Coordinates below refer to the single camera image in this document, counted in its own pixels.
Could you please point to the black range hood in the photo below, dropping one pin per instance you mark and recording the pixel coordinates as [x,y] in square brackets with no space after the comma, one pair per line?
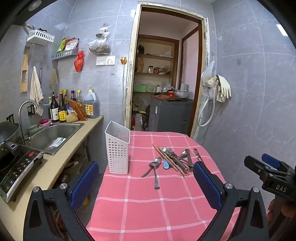
[20,9]

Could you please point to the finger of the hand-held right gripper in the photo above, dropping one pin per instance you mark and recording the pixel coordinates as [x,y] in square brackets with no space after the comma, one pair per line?
[254,166]
[270,160]

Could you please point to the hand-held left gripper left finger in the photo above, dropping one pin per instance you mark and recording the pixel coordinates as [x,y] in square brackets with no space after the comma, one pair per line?
[85,183]

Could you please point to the orange brown packet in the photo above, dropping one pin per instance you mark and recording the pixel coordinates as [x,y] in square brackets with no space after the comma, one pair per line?
[77,110]

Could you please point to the pink checked tablecloth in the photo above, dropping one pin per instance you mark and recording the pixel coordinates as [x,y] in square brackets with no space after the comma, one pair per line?
[150,208]

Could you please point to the white rubber gloves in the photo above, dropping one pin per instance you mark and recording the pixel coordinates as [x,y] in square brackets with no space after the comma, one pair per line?
[223,88]

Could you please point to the person's right hand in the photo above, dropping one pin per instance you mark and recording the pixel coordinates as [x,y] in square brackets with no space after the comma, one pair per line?
[271,210]

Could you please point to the small steel spoon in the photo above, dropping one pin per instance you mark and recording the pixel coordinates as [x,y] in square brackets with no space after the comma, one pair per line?
[183,154]

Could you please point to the steel wok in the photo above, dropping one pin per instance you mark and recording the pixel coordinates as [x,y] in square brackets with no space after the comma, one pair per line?
[8,131]

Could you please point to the white pot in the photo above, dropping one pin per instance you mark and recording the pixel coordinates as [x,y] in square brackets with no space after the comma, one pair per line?
[182,94]

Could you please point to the green cup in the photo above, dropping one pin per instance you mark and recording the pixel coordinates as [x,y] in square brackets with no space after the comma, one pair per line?
[32,129]

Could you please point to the black frying pan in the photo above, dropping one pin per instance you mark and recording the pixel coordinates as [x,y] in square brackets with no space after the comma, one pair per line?
[11,148]

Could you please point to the yellow capped sauce bottle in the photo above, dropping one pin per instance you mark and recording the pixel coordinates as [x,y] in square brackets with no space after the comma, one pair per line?
[79,98]

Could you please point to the hanging beige loofah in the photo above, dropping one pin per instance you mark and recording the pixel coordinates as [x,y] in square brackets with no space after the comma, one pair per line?
[53,80]

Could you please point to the white sink strainer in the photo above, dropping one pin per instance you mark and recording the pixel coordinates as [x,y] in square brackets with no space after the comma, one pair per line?
[57,141]

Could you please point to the wooden door frame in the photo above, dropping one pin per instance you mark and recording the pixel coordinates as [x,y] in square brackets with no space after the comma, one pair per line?
[129,69]

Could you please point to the red plastic bag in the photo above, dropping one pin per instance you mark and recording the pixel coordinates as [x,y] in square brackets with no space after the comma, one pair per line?
[79,61]

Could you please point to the wooden shelf unit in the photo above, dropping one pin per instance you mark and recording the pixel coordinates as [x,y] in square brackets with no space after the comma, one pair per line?
[152,74]

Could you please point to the grey cabinet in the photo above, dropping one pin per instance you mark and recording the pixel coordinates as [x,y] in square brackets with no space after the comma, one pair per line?
[170,113]

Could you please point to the steel faucet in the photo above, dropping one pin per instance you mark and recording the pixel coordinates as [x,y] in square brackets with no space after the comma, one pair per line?
[23,109]

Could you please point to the pink soap dish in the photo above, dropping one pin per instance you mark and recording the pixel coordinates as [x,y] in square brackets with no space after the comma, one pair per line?
[45,122]

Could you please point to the steel fork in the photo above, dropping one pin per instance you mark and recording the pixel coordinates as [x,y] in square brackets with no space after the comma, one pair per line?
[170,151]

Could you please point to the red cup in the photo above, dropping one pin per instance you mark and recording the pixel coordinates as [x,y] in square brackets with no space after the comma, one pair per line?
[171,94]

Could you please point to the white dish towel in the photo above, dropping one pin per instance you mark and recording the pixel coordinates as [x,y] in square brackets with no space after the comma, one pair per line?
[35,92]

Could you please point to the orange wall plug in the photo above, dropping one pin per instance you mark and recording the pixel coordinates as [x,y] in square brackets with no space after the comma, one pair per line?
[124,60]

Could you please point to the white wall switch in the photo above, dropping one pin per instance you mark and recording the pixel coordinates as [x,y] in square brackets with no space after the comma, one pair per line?
[100,60]

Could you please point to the steel peeler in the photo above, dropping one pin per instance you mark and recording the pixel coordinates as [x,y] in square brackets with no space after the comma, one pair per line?
[198,155]

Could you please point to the white wall basket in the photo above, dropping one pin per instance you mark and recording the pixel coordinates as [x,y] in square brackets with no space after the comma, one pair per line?
[40,37]

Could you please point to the large soy sauce jug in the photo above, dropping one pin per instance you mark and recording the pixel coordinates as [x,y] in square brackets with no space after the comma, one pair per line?
[90,106]

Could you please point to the beige kitchen counter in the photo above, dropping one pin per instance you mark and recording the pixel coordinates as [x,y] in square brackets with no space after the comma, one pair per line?
[67,154]

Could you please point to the brown paper bag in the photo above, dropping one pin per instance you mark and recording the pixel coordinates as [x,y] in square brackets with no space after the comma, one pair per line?
[140,63]

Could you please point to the grey wall shelf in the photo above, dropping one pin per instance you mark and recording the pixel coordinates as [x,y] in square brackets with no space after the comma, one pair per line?
[64,54]

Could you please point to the red seasoning packet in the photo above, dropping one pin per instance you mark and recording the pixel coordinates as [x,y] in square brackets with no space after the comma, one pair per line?
[71,44]

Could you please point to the green box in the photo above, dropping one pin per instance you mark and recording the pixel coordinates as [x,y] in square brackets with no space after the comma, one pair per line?
[140,88]

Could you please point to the dark bottle yellow neck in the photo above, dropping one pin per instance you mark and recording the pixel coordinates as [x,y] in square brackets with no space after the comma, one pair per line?
[65,93]

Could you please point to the dark bottle red cap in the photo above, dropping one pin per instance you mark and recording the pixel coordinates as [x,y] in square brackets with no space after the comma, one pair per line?
[72,96]

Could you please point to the white plastic utensil basket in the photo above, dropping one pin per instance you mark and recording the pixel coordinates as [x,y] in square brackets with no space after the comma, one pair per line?
[118,150]

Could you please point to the induction cooker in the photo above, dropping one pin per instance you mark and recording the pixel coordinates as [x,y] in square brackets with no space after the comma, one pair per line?
[20,166]

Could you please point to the pale green canister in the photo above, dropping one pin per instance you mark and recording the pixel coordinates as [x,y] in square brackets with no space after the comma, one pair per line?
[184,87]

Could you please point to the soy sauce bottle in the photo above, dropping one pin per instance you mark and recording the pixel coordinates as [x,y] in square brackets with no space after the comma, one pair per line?
[62,111]

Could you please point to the steel sink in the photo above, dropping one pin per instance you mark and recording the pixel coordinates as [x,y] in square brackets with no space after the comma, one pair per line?
[57,132]

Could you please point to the wooden grater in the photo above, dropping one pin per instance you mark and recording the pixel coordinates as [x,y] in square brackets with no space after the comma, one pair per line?
[24,81]

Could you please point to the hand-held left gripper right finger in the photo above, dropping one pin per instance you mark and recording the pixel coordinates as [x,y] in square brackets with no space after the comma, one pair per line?
[207,185]

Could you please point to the beige bag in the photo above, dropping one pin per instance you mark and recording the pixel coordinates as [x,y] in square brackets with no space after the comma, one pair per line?
[71,117]

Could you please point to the hanging metal tool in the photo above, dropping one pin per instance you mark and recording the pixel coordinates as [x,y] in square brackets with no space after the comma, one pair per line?
[41,74]

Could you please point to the black pump bottle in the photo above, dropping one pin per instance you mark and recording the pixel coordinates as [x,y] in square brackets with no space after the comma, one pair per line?
[54,111]

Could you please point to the wooden chopstick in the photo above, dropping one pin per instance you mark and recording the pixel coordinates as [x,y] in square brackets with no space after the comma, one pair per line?
[159,152]
[162,153]

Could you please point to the hanging clear plastic bag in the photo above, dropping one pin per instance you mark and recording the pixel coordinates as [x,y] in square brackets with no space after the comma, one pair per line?
[208,74]

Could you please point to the wooden cutting board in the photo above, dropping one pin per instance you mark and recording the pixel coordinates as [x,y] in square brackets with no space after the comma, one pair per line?
[165,96]

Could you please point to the green snack packet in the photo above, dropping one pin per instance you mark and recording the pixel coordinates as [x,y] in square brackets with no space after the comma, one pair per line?
[61,45]

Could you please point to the white wall socket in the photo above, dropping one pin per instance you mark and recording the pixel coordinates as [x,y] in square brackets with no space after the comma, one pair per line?
[110,60]

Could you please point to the clear bag of dried goods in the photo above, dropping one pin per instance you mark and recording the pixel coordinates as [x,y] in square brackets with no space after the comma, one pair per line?
[100,44]

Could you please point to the glass jar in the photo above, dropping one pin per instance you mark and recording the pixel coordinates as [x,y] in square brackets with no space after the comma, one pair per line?
[150,69]

